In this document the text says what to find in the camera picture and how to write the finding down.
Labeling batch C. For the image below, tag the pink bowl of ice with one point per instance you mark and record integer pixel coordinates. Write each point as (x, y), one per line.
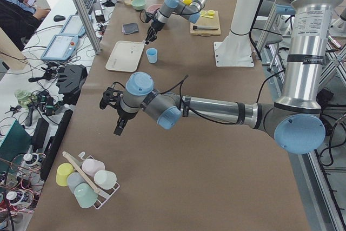
(153, 8)

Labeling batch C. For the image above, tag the mint green bowl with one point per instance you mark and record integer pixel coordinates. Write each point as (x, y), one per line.
(139, 4)

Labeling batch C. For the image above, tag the wooden cutting board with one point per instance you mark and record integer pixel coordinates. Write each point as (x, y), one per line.
(207, 22)

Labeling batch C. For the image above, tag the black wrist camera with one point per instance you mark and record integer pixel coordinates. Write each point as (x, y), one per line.
(148, 17)
(110, 97)

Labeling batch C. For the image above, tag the light blue paper cup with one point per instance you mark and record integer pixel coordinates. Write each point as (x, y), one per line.
(152, 55)

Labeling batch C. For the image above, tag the yellow plastic knife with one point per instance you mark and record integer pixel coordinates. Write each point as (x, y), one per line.
(207, 16)

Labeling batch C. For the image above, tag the black computer mouse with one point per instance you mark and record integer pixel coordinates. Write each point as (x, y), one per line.
(58, 18)

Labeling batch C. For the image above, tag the seated person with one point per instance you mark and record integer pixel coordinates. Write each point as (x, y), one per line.
(19, 20)

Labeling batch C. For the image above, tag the pink cup on rack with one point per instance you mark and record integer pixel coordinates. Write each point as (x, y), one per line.
(91, 166)

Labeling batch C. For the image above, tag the cream plastic tray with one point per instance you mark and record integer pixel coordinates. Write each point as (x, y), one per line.
(125, 56)

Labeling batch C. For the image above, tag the grey folded cloth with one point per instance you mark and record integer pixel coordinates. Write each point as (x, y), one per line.
(130, 28)

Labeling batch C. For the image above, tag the aluminium frame post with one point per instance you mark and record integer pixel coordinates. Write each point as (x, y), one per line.
(83, 14)

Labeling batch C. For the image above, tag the white cup rack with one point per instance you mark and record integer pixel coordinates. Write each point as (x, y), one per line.
(103, 195)

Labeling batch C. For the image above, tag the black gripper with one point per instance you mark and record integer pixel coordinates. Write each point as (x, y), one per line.
(124, 114)
(156, 26)

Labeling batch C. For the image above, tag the yellow cup on rack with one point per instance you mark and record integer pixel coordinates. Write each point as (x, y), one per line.
(63, 171)

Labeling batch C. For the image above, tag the mint cup on rack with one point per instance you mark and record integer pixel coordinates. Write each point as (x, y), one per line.
(85, 195)

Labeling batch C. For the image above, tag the blue teach pendant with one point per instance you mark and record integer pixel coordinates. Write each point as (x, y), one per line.
(60, 47)
(73, 26)

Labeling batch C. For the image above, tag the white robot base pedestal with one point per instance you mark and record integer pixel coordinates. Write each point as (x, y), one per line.
(235, 49)

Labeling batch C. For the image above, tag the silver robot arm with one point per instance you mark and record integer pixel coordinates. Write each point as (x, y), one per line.
(159, 18)
(292, 120)

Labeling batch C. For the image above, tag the grey cup on rack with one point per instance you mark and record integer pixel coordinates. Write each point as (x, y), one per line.
(73, 180)

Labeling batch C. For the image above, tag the white cup on rack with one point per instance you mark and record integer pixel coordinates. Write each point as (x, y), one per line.
(105, 179)

